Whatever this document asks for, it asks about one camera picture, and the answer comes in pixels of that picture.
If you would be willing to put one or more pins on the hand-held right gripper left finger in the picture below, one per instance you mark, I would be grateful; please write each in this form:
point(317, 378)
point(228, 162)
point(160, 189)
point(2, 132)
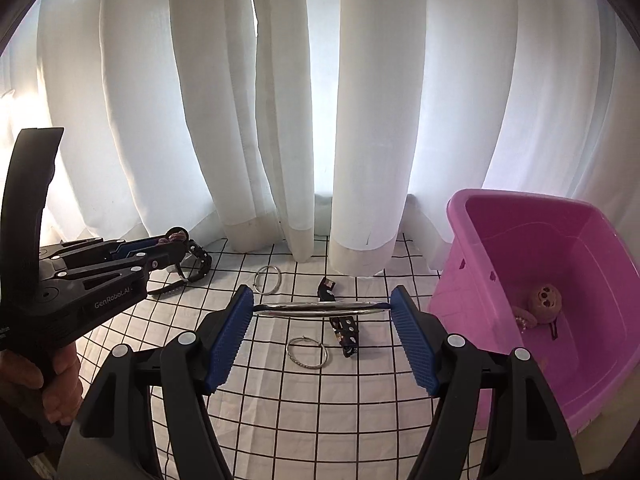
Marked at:
point(232, 332)

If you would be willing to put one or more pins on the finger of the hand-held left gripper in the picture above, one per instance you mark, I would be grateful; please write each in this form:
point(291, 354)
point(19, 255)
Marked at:
point(140, 246)
point(150, 261)

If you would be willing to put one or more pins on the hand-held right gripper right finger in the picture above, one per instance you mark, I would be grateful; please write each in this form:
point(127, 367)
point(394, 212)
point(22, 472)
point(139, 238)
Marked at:
point(415, 340)

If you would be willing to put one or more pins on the black wrist watch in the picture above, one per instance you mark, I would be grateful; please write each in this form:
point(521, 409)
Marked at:
point(200, 265)

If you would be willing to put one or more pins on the large silver hoop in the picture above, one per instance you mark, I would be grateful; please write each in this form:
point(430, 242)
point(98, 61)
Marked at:
point(320, 308)

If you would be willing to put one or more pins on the purple plastic basket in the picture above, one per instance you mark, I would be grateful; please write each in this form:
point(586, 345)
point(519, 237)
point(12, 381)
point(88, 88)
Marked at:
point(500, 270)

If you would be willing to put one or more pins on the pearl hair claw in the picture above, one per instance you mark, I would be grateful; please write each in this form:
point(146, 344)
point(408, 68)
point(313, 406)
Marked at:
point(525, 321)

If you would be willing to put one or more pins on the beige fluffy hair clip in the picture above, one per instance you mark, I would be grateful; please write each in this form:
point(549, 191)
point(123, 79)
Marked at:
point(545, 302)

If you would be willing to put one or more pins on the black bobby pin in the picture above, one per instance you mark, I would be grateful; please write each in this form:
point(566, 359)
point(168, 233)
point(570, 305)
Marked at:
point(553, 331)

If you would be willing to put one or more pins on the person's left hand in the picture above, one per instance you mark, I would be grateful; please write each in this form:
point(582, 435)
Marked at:
point(62, 395)

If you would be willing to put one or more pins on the medium silver hoop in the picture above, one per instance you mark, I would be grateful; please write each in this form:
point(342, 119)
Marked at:
point(291, 355)

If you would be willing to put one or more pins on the black floral hair clip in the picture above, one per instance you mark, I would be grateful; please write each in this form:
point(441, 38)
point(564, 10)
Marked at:
point(347, 337)

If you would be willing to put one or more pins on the black grid white tablecloth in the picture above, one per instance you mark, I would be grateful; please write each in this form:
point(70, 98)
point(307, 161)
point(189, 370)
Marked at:
point(280, 410)

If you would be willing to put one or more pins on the white curtain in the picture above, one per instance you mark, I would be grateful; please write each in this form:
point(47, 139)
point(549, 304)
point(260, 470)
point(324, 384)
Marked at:
point(310, 100)

